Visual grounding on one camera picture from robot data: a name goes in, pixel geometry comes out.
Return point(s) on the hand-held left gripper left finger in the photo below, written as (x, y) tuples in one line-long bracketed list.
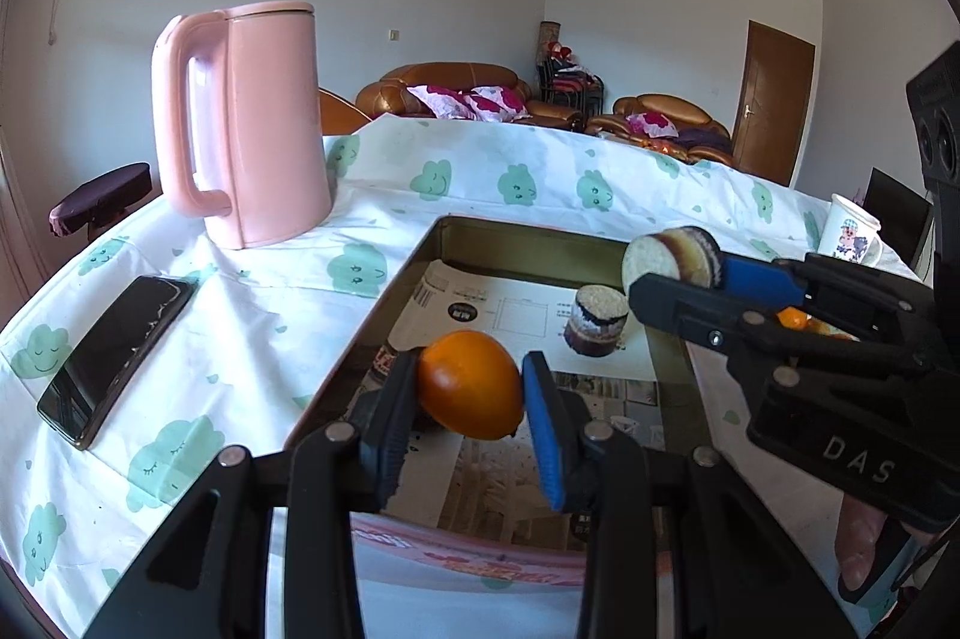
[(391, 436)]

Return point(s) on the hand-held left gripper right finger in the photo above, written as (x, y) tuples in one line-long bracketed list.
[(545, 436)]

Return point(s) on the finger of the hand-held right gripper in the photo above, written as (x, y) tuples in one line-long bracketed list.
[(761, 279), (675, 301)]

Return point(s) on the orange persimmon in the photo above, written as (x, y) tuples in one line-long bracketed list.
[(469, 384)]

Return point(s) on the rectangular metal tray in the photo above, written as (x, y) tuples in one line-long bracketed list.
[(525, 241)]

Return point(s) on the person's right hand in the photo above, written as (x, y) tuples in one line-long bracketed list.
[(859, 538)]

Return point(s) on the small orange fruit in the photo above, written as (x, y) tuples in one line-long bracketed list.
[(792, 318)]

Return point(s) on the white cartoon mug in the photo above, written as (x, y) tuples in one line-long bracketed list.
[(847, 234)]

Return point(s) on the newspaper tray lining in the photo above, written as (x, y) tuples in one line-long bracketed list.
[(510, 309)]

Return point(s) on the black chair back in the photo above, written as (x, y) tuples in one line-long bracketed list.
[(900, 211)]

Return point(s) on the brown leather armchair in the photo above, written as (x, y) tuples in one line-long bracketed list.
[(694, 114)]

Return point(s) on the pink floral pillow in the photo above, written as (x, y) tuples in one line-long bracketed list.
[(499, 100), (442, 100), (652, 123)]

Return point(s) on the brown wooden door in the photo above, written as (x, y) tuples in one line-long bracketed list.
[(772, 99)]

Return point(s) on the white cloud-print tablecloth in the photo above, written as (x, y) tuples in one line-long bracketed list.
[(262, 309)]

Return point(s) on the black metal chair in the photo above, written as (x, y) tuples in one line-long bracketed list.
[(566, 84)]

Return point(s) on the black smartphone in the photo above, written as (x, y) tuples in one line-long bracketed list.
[(116, 358)]

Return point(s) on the brown wooden chair back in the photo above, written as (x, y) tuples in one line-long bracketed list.
[(341, 114)]

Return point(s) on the pink electric kettle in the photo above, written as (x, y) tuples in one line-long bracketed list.
[(259, 129)]

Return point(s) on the brown leather sofa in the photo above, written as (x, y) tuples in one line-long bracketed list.
[(390, 91)]

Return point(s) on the dark round stool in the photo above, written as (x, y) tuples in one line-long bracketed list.
[(97, 196)]

